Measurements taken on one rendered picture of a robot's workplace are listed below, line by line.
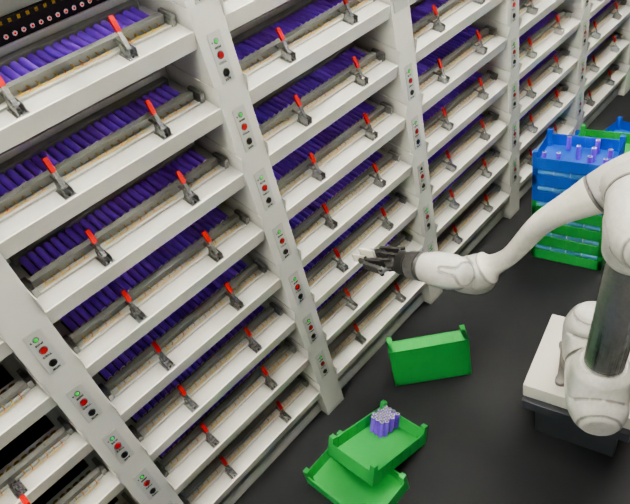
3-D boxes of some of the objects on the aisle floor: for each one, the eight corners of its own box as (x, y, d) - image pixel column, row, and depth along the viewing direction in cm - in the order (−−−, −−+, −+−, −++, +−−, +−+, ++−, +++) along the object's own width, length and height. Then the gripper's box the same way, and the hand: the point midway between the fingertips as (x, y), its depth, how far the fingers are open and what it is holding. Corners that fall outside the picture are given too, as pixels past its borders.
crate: (612, 243, 261) (614, 229, 256) (600, 271, 249) (602, 257, 245) (545, 230, 278) (545, 217, 273) (530, 256, 266) (531, 243, 261)
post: (519, 209, 294) (518, -226, 187) (510, 219, 290) (503, -221, 182) (484, 199, 307) (464, -213, 200) (475, 208, 303) (449, -208, 195)
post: (443, 291, 261) (388, -179, 154) (431, 304, 257) (366, -171, 149) (407, 277, 274) (333, -167, 166) (395, 289, 269) (312, -160, 162)
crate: (381, 416, 218) (383, 399, 215) (425, 443, 205) (428, 425, 202) (327, 454, 198) (328, 435, 195) (372, 487, 185) (374, 468, 182)
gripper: (398, 289, 175) (345, 276, 193) (428, 259, 182) (374, 250, 200) (390, 269, 171) (337, 259, 189) (421, 239, 179) (367, 232, 197)
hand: (363, 255), depth 192 cm, fingers open, 3 cm apart
